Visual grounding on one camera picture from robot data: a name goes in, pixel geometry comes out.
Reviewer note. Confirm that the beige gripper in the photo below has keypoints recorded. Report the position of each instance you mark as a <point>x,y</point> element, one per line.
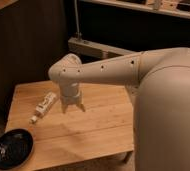
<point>71,94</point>

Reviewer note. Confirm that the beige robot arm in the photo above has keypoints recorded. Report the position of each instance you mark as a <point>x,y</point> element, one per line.
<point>162,104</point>

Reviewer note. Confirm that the white plastic bottle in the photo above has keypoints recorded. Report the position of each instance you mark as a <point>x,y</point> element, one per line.
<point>43,107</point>

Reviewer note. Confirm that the black ceramic bowl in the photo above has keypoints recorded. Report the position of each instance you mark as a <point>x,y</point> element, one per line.
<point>15,148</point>

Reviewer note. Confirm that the wooden table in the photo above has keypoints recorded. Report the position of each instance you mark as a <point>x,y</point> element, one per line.
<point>104,127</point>

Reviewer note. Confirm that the vertical metal pole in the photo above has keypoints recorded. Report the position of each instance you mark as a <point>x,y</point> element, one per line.
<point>78,32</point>

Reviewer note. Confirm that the wooden shelf with items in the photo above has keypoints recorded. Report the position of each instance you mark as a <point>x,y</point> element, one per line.
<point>175,8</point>

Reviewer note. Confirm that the long beige metal rail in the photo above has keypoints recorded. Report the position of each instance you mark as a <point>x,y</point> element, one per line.
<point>93,49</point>

